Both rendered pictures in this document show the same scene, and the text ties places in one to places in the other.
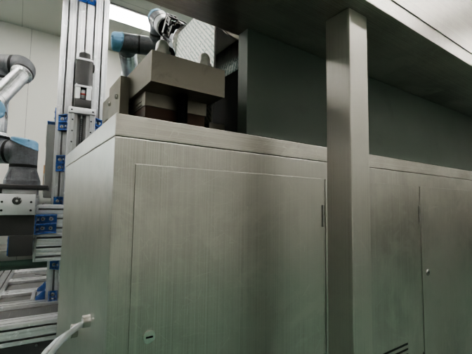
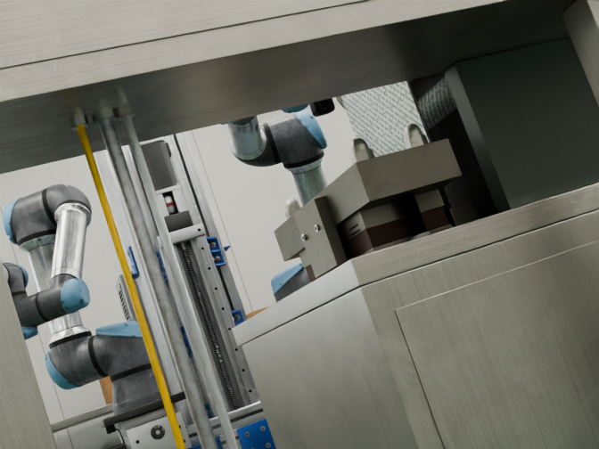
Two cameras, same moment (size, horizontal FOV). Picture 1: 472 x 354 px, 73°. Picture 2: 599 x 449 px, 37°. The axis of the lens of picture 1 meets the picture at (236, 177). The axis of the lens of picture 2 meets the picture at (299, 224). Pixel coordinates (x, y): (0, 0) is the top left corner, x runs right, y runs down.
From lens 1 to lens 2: 69 cm
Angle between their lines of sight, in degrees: 13
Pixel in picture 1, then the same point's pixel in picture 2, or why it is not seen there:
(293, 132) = (578, 173)
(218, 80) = (445, 156)
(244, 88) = (482, 147)
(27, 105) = (15, 250)
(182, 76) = (401, 175)
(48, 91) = not seen: hidden behind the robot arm
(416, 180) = not seen: outside the picture
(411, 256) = not seen: outside the picture
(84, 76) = (161, 172)
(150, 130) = (394, 263)
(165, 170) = (430, 303)
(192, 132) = (441, 240)
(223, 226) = (529, 347)
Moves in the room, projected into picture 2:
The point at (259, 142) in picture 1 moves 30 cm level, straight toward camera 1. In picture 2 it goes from (534, 213) to (518, 200)
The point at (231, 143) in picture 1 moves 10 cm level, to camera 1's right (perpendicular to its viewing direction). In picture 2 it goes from (496, 232) to (562, 208)
